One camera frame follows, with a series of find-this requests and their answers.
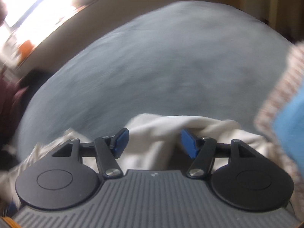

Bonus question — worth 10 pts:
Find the light blue cloth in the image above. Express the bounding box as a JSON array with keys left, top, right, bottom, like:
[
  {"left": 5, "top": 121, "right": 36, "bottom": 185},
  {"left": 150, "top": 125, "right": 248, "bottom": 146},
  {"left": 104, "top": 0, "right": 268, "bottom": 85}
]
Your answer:
[{"left": 273, "top": 85, "right": 304, "bottom": 169}]

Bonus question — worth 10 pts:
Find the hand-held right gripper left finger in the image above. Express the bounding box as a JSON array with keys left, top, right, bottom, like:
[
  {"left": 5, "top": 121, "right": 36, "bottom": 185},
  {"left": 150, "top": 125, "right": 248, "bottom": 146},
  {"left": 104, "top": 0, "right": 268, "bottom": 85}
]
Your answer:
[{"left": 52, "top": 127, "right": 130, "bottom": 178}]

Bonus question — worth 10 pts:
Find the window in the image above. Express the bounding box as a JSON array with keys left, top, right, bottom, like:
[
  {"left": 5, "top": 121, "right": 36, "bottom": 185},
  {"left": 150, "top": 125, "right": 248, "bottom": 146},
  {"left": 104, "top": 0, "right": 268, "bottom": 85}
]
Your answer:
[{"left": 0, "top": 0, "right": 100, "bottom": 60}]

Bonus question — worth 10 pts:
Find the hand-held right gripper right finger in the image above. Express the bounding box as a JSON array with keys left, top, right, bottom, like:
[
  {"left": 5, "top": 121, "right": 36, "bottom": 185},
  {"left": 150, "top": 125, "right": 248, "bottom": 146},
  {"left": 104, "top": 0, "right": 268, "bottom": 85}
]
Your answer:
[{"left": 180, "top": 129, "right": 258, "bottom": 178}]

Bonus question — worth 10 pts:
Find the white sweatshirt with bear outline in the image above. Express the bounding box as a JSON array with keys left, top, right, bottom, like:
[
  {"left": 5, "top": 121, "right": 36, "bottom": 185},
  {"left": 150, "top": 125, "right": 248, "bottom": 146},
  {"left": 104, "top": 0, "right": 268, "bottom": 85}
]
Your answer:
[{"left": 0, "top": 113, "right": 265, "bottom": 209}]

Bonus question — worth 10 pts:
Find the orange container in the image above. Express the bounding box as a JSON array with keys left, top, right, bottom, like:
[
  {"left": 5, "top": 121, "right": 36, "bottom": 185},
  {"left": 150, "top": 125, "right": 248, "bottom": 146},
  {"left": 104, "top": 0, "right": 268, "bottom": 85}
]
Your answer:
[{"left": 19, "top": 40, "right": 32, "bottom": 56}]

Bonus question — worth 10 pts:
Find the grey blanket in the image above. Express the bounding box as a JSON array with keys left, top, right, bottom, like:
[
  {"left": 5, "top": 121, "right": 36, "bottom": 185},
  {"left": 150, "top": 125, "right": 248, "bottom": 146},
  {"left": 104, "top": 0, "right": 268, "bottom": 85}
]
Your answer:
[{"left": 18, "top": 1, "right": 295, "bottom": 152}]

